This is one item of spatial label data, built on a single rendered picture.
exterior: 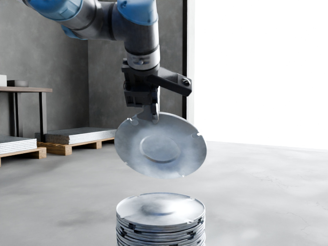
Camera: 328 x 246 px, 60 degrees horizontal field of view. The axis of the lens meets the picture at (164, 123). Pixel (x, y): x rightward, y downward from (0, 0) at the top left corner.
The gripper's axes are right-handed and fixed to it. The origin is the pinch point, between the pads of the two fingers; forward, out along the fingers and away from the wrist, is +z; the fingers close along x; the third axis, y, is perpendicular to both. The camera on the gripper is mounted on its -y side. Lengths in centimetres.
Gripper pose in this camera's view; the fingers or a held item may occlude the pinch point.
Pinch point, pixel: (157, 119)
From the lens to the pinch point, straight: 80.5
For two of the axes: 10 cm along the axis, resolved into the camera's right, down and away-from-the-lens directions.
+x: -0.4, 7.6, -6.5
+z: 0.4, 6.5, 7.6
